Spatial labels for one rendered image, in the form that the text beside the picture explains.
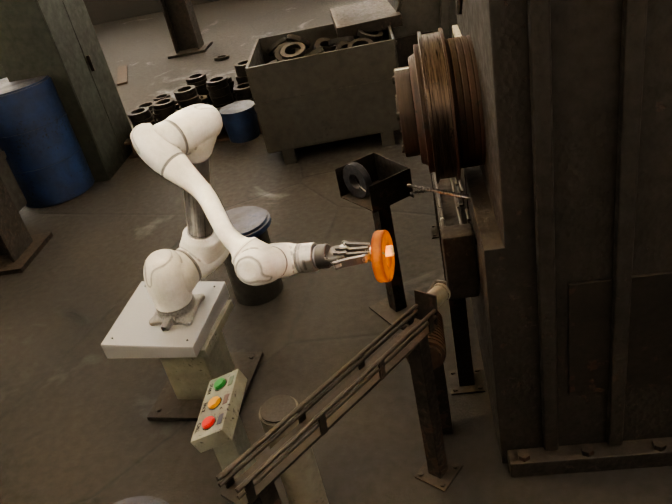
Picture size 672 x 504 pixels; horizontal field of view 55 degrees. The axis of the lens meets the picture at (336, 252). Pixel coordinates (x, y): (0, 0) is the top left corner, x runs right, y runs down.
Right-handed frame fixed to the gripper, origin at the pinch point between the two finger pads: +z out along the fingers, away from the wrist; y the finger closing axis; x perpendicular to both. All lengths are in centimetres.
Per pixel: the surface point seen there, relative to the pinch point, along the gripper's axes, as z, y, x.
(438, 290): 14.1, -0.5, -15.8
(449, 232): 17.7, -16.2, -5.4
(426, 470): 0, 11, -84
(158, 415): -114, -6, -76
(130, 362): -148, -40, -77
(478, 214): 27.5, -14.0, 1.3
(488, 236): 30.9, -1.5, 1.2
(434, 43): 20, -35, 48
